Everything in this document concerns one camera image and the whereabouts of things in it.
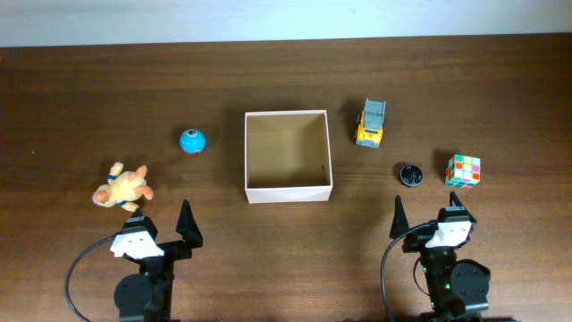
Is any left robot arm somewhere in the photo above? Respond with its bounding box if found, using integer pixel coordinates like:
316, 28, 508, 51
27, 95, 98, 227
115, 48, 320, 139
110, 199, 203, 322

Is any white cardboard box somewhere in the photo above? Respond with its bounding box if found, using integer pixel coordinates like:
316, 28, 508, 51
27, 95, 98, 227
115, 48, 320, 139
244, 110, 333, 204

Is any yellow plush toy animal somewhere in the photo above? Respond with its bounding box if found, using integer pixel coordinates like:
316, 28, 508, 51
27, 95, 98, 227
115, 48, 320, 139
92, 162, 154, 212

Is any black round disc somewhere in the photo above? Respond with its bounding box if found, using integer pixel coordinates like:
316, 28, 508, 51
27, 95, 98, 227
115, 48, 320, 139
400, 165, 424, 188

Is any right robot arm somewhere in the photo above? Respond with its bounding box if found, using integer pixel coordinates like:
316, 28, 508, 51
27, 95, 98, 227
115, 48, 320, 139
381, 192, 491, 321

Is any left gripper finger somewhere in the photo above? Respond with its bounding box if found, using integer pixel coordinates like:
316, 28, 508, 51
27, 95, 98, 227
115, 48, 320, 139
122, 208, 158, 240
175, 199, 203, 248

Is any yellow grey toy truck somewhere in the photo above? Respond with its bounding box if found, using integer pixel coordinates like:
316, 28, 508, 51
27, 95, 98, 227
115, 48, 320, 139
355, 99, 386, 148

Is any blue toy ball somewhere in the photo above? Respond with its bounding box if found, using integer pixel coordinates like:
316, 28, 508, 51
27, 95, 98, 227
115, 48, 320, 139
179, 129, 206, 154

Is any colourful puzzle cube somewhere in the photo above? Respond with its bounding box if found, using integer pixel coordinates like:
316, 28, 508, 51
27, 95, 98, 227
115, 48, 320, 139
444, 154, 481, 190

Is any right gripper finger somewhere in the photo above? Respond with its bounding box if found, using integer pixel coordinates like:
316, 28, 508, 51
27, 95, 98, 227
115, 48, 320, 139
390, 195, 409, 239
437, 191, 476, 224

